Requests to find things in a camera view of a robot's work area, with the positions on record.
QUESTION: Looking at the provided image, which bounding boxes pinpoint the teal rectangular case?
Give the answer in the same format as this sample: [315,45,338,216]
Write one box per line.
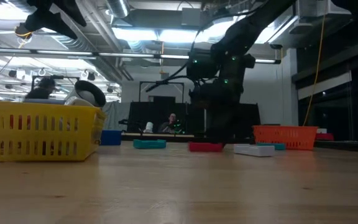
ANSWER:
[132,139,167,149]
[256,142,287,151]

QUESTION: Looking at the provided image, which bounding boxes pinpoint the red rectangular case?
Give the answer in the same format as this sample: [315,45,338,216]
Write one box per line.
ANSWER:
[188,141,224,153]

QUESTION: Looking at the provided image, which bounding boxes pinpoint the person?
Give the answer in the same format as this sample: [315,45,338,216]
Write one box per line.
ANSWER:
[158,112,182,134]
[25,77,57,100]

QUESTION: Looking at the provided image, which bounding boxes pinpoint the yellow hanging cable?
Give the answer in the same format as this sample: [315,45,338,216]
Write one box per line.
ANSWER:
[302,0,328,127]

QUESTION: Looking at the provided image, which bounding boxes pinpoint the round silver air duct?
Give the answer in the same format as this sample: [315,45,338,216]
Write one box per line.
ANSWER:
[106,0,130,19]

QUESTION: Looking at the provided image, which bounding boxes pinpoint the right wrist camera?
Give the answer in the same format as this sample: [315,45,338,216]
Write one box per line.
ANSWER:
[186,55,222,80]

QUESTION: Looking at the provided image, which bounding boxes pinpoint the yellow plastic basket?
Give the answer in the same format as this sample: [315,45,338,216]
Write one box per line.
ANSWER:
[0,99,107,162]

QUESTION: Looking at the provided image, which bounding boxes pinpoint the dark blue rectangular block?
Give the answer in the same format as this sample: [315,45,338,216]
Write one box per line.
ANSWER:
[100,129,123,146]

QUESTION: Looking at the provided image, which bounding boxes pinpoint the red dual USB charger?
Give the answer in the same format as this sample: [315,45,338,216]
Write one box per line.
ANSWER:
[9,114,32,131]

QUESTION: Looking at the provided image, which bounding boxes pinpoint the black equipment station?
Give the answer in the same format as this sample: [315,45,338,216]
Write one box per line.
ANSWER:
[126,95,261,139]

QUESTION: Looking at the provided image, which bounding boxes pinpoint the grey cloth cover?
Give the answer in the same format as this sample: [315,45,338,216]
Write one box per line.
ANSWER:
[103,101,132,131]

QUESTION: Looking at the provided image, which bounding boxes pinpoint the long linear light bar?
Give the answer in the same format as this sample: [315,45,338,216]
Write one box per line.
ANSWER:
[0,46,282,65]

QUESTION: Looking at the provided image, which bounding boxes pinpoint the orange plastic basket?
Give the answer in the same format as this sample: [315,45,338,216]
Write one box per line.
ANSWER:
[252,125,319,151]

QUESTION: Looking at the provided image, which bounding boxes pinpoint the white rectangular case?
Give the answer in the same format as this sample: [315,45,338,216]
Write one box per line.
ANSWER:
[233,143,276,157]

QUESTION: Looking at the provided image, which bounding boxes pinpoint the black aluminium table frame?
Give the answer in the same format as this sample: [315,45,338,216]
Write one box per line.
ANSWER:
[100,133,358,154]

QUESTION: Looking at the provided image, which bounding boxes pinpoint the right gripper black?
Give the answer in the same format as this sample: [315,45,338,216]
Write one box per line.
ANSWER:
[190,80,242,144]

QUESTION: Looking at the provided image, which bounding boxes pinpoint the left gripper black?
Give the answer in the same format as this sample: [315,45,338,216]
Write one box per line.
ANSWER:
[15,0,88,40]

